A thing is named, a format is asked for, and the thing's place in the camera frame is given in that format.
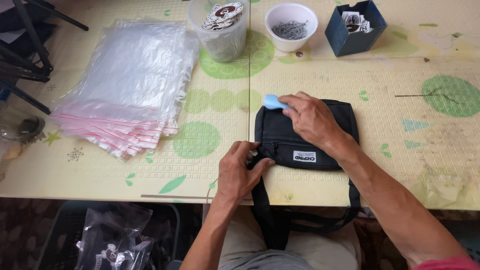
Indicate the person's left hand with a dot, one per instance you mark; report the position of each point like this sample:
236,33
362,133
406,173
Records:
234,176

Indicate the person's right hand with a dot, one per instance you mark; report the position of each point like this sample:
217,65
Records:
315,120

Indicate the light blue brush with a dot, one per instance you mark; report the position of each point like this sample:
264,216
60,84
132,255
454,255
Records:
272,101

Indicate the yellow patterned foam mat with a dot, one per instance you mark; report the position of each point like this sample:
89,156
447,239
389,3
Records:
375,93

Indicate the white bowl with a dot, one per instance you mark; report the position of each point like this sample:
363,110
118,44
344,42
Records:
290,45

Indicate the dark blue box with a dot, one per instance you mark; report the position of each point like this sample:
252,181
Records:
350,43

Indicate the person's grey shirt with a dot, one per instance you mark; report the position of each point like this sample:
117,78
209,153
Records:
262,260

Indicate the bundle of white printed tags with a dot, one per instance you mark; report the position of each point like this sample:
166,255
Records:
354,20

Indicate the person's beige shorts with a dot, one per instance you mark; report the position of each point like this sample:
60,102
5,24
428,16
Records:
318,251

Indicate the clear plastic cup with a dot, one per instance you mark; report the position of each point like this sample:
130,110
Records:
225,47

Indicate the heap of packed plastic bags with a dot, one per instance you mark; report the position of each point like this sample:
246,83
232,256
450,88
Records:
112,240

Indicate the pile of flower-shaped tags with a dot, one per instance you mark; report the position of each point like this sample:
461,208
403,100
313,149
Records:
224,15

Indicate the stack of clear zip bags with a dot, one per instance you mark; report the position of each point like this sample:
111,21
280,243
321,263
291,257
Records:
127,86

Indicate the black plastic crate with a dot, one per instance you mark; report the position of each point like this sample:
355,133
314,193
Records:
56,240

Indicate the person's red sleeve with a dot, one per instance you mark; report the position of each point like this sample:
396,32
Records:
450,263

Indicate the black folding stand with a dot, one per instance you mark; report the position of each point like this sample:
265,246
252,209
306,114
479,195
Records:
35,41

